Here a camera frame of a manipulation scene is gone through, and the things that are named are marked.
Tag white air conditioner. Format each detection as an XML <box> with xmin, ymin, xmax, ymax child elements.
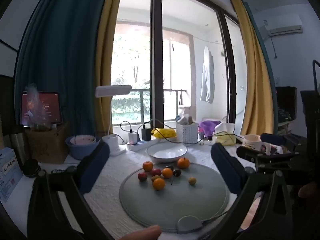
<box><xmin>257</xmin><ymin>14</ymin><xmax>303</xmax><ymax>37</ymax></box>

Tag white power strip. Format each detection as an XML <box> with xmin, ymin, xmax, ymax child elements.
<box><xmin>125</xmin><ymin>140</ymin><xmax>157</xmax><ymax>152</ymax></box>

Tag round grey mat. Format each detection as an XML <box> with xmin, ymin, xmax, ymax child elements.
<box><xmin>119</xmin><ymin>162</ymin><xmax>230</xmax><ymax>233</ymax></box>

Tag black charging cable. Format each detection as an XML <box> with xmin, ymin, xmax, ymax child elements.
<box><xmin>120</xmin><ymin>121</ymin><xmax>140</xmax><ymax>145</ymax></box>
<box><xmin>144</xmin><ymin>119</ymin><xmax>244</xmax><ymax>143</ymax></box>

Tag white perforated basket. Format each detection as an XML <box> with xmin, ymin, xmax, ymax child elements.
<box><xmin>176</xmin><ymin>122</ymin><xmax>199</xmax><ymax>144</ymax></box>

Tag white desk lamp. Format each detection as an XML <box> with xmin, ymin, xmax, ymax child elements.
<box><xmin>95</xmin><ymin>85</ymin><xmax>132</xmax><ymax>157</ymax></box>

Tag black round cap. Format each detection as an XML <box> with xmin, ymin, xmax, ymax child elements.
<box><xmin>22</xmin><ymin>159</ymin><xmax>40</xmax><ymax>178</ymax></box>

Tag tissue pack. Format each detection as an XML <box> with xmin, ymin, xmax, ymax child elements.
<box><xmin>212</xmin><ymin>122</ymin><xmax>237</xmax><ymax>147</ymax></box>

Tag steel thermos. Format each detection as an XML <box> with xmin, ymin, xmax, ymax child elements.
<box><xmin>9</xmin><ymin>125</ymin><xmax>32</xmax><ymax>165</ymax></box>

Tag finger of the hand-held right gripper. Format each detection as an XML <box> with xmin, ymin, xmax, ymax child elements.
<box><xmin>260</xmin><ymin>133</ymin><xmax>309</xmax><ymax>147</ymax></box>
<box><xmin>236</xmin><ymin>146</ymin><xmax>294</xmax><ymax>165</ymax></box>

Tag blue plastic bowl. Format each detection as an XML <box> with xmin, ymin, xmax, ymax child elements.
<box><xmin>65</xmin><ymin>134</ymin><xmax>101</xmax><ymax>160</ymax></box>

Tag yellow curtain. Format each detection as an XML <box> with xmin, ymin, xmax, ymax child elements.
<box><xmin>96</xmin><ymin>0</ymin><xmax>125</xmax><ymax>140</ymax></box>
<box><xmin>229</xmin><ymin>0</ymin><xmax>275</xmax><ymax>137</ymax></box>

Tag white shallow bowl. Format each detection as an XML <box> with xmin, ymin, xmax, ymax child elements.
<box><xmin>146</xmin><ymin>144</ymin><xmax>188</xmax><ymax>163</ymax></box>

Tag blue printed box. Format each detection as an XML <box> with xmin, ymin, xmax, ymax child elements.
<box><xmin>0</xmin><ymin>148</ymin><xmax>23</xmax><ymax>203</ymax></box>

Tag grey mat controller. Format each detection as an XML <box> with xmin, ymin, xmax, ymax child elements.
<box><xmin>176</xmin><ymin>215</ymin><xmax>203</xmax><ymax>234</ymax></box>

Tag person's left hand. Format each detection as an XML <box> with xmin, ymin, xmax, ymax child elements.
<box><xmin>119</xmin><ymin>225</ymin><xmax>162</xmax><ymax>240</ymax></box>

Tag white printed mug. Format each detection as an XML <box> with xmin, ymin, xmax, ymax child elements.
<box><xmin>242</xmin><ymin>134</ymin><xmax>272</xmax><ymax>155</ymax></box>

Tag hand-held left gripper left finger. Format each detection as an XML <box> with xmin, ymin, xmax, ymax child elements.
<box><xmin>27</xmin><ymin>142</ymin><xmax>115</xmax><ymax>240</ymax></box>

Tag cardboard box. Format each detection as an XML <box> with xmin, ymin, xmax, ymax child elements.
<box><xmin>25</xmin><ymin>122</ymin><xmax>72</xmax><ymax>164</ymax></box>

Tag hanging grey shirt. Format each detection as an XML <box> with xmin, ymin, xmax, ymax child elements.
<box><xmin>200</xmin><ymin>45</ymin><xmax>215</xmax><ymax>103</ymax></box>

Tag dark purple plum with stem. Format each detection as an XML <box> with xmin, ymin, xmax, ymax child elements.
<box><xmin>171</xmin><ymin>169</ymin><xmax>182</xmax><ymax>185</ymax></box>

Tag person's right hand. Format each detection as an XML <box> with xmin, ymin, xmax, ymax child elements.
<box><xmin>299</xmin><ymin>182</ymin><xmax>320</xmax><ymax>199</ymax></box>

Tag yellow plastic bag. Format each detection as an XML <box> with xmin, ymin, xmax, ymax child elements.
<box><xmin>152</xmin><ymin>127</ymin><xmax>177</xmax><ymax>138</ymax></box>

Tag tablet with dark screen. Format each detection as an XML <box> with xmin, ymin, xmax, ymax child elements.
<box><xmin>20</xmin><ymin>92</ymin><xmax>63</xmax><ymax>127</ymax></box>

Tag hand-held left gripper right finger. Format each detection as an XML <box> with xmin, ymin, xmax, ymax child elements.
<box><xmin>200</xmin><ymin>142</ymin><xmax>293</xmax><ymax>240</ymax></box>

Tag purple cloth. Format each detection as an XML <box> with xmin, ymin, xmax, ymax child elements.
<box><xmin>199</xmin><ymin>120</ymin><xmax>222</xmax><ymax>133</ymax></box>

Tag clear plastic bag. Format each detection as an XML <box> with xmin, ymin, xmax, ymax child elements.
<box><xmin>26</xmin><ymin>84</ymin><xmax>54</xmax><ymax>132</ymax></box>

